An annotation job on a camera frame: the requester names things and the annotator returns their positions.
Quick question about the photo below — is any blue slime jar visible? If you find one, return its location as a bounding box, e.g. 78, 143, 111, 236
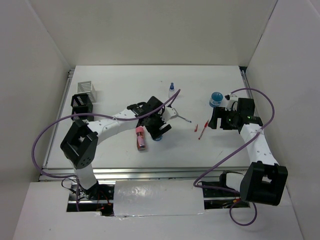
153, 135, 163, 142
209, 91, 224, 108

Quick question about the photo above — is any pink capped marker tube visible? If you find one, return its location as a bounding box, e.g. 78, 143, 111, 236
135, 126, 147, 152

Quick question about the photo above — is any clear spray bottle blue cap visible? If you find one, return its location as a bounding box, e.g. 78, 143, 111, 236
168, 82, 175, 99

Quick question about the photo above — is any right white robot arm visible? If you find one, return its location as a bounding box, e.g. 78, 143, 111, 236
208, 94, 288, 206

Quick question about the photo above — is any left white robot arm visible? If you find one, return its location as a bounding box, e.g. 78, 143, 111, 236
60, 96, 178, 200

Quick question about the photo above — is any red pen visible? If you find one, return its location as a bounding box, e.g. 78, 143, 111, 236
198, 119, 210, 140

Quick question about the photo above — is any blue pen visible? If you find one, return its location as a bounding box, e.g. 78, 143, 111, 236
177, 115, 192, 123

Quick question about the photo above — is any white foil sheet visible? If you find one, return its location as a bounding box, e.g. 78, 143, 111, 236
113, 180, 205, 217

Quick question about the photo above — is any black mesh container front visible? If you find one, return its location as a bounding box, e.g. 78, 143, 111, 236
71, 105, 94, 122

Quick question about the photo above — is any black mesh container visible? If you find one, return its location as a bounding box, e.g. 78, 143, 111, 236
71, 105, 94, 122
70, 93, 93, 114

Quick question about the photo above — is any silver mesh container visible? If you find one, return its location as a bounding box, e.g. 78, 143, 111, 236
77, 81, 97, 103

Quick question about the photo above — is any black mesh container rear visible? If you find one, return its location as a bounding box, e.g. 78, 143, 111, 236
70, 93, 93, 114

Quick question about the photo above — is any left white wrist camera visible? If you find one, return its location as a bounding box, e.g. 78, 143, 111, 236
161, 106, 179, 123

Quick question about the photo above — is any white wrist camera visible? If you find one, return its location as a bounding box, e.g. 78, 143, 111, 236
225, 94, 239, 111
161, 106, 179, 123

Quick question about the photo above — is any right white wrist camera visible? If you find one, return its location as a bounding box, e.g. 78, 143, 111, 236
225, 94, 239, 111

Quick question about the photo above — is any aluminium frame rail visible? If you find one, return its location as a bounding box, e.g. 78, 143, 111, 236
39, 166, 248, 181

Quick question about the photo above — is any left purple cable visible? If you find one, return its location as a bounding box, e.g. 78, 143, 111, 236
31, 88, 181, 212

